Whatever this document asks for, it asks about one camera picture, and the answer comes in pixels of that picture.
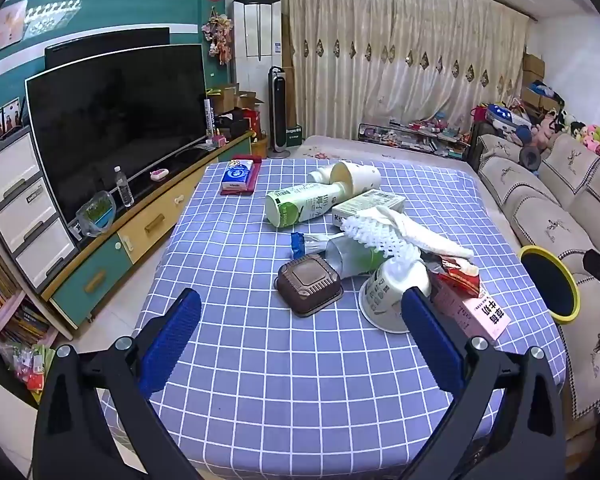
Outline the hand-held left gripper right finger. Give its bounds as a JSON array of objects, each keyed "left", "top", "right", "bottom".
[{"left": 400, "top": 287, "right": 566, "bottom": 480}]

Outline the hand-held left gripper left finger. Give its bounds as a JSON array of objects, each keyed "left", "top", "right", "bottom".
[{"left": 32, "top": 287, "right": 203, "bottom": 480}]

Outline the pink milk carton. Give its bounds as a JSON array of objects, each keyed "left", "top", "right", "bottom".
[{"left": 430, "top": 280, "right": 512, "bottom": 346}]

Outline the yellow-rimmed black bin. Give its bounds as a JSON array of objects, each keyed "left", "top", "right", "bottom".
[{"left": 519, "top": 245, "right": 581, "bottom": 324}]

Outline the white paper cup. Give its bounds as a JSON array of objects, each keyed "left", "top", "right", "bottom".
[{"left": 360, "top": 258, "right": 432, "bottom": 334}]

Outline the red snack wrapper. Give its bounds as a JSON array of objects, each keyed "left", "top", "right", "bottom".
[{"left": 426, "top": 255, "right": 482, "bottom": 297}]

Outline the clear plastic cup green ring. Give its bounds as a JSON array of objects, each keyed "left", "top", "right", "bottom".
[{"left": 325, "top": 235, "right": 387, "bottom": 279}]

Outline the white foam fruit net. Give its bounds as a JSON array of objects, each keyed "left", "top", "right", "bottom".
[{"left": 341, "top": 212, "right": 422, "bottom": 282}]

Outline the brown plastic food container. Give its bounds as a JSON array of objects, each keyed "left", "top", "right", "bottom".
[{"left": 277, "top": 254, "right": 344, "bottom": 317}]

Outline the pale green carton box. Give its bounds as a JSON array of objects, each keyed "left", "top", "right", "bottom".
[{"left": 332, "top": 191, "right": 407, "bottom": 227}]

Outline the blue white snack wrapper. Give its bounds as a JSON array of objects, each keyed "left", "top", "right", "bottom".
[{"left": 290, "top": 232, "right": 331, "bottom": 257}]

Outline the cream paper cup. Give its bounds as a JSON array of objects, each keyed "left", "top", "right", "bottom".
[{"left": 330, "top": 161, "right": 382, "bottom": 197}]

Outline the green white drink bottle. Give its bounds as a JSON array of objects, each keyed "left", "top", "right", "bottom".
[{"left": 265, "top": 182, "right": 357, "bottom": 229}]

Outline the beige sofa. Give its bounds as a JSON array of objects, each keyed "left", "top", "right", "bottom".
[{"left": 472, "top": 132, "right": 600, "bottom": 432}]

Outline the blue checked tablecloth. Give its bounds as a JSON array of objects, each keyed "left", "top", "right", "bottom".
[{"left": 100, "top": 159, "right": 569, "bottom": 480}]

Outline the green yellow television cabinet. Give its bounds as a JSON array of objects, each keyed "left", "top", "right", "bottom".
[{"left": 40, "top": 130, "right": 259, "bottom": 341}]

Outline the dark grey plush toy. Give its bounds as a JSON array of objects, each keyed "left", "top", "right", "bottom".
[{"left": 517, "top": 140, "right": 541, "bottom": 171}]

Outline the pile of plush toys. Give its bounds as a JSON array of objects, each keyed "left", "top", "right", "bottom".
[{"left": 530, "top": 107, "right": 600, "bottom": 169}]

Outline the glass bowl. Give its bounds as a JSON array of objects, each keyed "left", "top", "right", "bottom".
[{"left": 75, "top": 191, "right": 117, "bottom": 237}]

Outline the pile of colourful packets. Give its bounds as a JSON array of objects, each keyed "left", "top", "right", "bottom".
[{"left": 0, "top": 342, "right": 57, "bottom": 407}]

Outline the clear water bottle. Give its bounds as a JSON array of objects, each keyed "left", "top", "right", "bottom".
[{"left": 114, "top": 166, "right": 135, "bottom": 208}]

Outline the bookshelf with books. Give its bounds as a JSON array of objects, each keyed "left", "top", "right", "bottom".
[{"left": 0, "top": 240, "right": 56, "bottom": 352}]

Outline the blue tissue pack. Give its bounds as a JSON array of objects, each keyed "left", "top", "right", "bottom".
[{"left": 221, "top": 160, "right": 255, "bottom": 192}]

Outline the blue white starred bag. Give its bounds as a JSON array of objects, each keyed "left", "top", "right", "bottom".
[{"left": 485, "top": 104, "right": 531, "bottom": 131}]

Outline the red tray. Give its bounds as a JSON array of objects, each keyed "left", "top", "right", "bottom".
[{"left": 220, "top": 155, "right": 264, "bottom": 197}]

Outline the beige floral blanket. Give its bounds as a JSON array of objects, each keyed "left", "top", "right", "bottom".
[{"left": 300, "top": 135, "right": 473, "bottom": 171}]

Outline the stack of cardboard boxes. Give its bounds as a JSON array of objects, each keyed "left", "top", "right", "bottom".
[{"left": 520, "top": 52, "right": 564, "bottom": 116}]

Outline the low black cluttered rack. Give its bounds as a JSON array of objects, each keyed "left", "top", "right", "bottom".
[{"left": 357, "top": 119, "right": 474, "bottom": 157}]

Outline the white plastic drawer unit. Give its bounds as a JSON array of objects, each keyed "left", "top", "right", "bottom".
[{"left": 0, "top": 127, "right": 79, "bottom": 294}]

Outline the black bag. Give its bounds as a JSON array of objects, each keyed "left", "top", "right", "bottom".
[{"left": 215, "top": 112, "right": 246, "bottom": 139}]

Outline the large black television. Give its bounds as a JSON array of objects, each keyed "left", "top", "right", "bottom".
[{"left": 25, "top": 44, "right": 209, "bottom": 224}]

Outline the open cardboard box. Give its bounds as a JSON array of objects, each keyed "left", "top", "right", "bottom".
[
  {"left": 209, "top": 84, "right": 241, "bottom": 114},
  {"left": 235, "top": 91, "right": 266, "bottom": 112}
]

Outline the black tower fan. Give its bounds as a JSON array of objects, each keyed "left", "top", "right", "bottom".
[{"left": 267, "top": 66, "right": 292, "bottom": 160}]

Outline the beige patterned curtain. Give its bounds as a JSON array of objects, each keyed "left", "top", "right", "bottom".
[{"left": 279, "top": 0, "right": 531, "bottom": 147}]

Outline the artificial flower decoration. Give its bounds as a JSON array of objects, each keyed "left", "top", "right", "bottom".
[{"left": 201, "top": 7, "right": 236, "bottom": 66}]

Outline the white flower wall decoration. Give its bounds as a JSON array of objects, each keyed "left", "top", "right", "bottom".
[{"left": 24, "top": 0, "right": 84, "bottom": 41}]

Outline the wall poster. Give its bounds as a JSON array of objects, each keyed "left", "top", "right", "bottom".
[{"left": 0, "top": 0, "right": 29, "bottom": 47}]

